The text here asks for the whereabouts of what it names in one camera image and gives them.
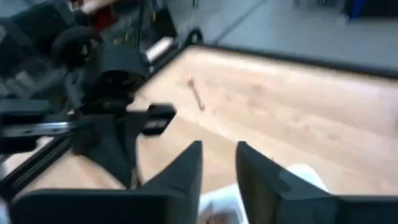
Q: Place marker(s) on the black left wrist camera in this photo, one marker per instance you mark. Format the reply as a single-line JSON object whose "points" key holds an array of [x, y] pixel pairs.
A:
{"points": [[115, 71]]}

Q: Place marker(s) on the white cylinder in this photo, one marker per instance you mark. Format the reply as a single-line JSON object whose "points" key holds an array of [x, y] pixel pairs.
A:
{"points": [[159, 48]]}

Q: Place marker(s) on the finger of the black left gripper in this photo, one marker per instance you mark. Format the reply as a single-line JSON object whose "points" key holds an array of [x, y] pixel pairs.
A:
{"points": [[112, 155]]}

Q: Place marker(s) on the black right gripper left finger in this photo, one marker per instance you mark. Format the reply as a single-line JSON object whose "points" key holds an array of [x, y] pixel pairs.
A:
{"points": [[140, 202]]}

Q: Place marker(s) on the rose gold spoon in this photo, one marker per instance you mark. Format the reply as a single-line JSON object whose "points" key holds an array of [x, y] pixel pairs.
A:
{"points": [[196, 93]]}

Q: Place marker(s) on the blue container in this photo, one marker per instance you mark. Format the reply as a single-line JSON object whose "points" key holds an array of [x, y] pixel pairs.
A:
{"points": [[356, 7]]}

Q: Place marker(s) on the white plastic cutlery tray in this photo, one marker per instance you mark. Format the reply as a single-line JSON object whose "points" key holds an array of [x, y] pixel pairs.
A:
{"points": [[224, 202]]}

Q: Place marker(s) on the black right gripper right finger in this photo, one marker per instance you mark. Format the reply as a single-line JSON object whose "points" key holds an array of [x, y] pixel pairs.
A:
{"points": [[295, 205]]}

